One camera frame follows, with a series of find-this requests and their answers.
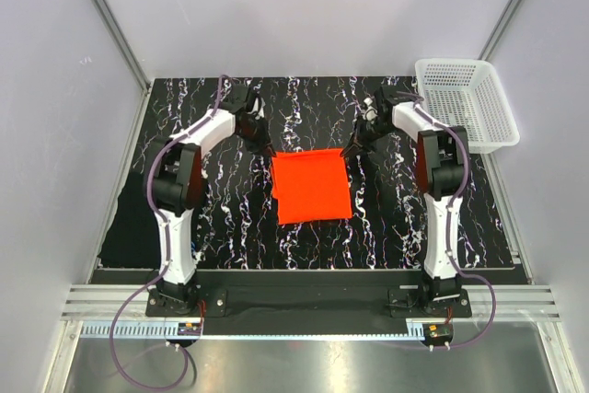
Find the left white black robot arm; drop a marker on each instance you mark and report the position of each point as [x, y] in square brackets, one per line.
[175, 186]

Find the left orange connector box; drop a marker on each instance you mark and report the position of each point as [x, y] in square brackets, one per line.
[190, 329]

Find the orange connector box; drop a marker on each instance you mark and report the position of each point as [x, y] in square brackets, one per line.
[439, 332]
[190, 329]

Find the white plastic basket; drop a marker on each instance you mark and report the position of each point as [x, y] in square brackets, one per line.
[468, 93]

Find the right orange connector box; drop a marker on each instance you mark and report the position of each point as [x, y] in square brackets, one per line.
[439, 332]

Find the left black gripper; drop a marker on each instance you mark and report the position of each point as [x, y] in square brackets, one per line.
[262, 144]

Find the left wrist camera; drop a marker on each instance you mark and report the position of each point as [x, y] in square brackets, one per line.
[247, 100]

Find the orange t-shirt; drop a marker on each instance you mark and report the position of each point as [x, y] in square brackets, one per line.
[311, 186]

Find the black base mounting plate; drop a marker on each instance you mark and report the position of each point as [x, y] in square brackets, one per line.
[389, 279]

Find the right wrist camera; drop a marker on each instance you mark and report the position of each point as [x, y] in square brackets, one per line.
[377, 109]

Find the folded black t-shirt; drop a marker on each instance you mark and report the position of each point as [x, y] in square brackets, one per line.
[132, 240]

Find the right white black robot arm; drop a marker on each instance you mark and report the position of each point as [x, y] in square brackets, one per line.
[442, 173]

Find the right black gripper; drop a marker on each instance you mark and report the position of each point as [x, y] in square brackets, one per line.
[358, 144]

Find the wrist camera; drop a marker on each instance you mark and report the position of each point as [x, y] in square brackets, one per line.
[247, 100]
[377, 109]

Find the aluminium frame rail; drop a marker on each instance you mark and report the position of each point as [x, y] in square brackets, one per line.
[510, 302]

